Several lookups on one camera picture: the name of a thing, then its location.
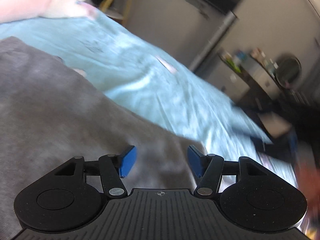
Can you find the grey sweatpants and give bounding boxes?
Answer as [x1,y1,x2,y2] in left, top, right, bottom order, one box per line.
[1,37,196,239]

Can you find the grey curved vanity desk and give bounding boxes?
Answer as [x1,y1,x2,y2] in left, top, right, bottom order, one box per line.
[240,57,281,106]

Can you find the round vanity mirror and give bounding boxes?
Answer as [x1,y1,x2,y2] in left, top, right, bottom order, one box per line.
[275,53,302,89]

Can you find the white bedside drawer cabinet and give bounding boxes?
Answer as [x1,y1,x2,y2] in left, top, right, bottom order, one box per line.
[207,57,249,102]

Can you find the light blue bed sheet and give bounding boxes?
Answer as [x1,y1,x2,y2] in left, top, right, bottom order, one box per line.
[1,12,296,185]

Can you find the round wooden side table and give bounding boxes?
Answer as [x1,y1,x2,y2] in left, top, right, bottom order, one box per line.
[99,0,133,26]

